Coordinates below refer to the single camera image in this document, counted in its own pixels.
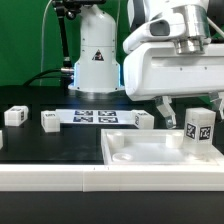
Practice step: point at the white marker sheet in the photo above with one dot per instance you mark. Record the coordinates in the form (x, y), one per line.
(111, 117)

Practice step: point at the white part left edge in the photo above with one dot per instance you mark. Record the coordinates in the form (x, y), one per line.
(1, 139)

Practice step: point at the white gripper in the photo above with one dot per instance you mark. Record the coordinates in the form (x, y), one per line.
(155, 69)

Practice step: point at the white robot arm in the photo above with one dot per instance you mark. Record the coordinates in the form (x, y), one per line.
(182, 22)

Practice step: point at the white square table top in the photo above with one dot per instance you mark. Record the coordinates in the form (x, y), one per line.
(155, 147)

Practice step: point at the white U-shaped fence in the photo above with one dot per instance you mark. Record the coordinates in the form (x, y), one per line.
(90, 178)

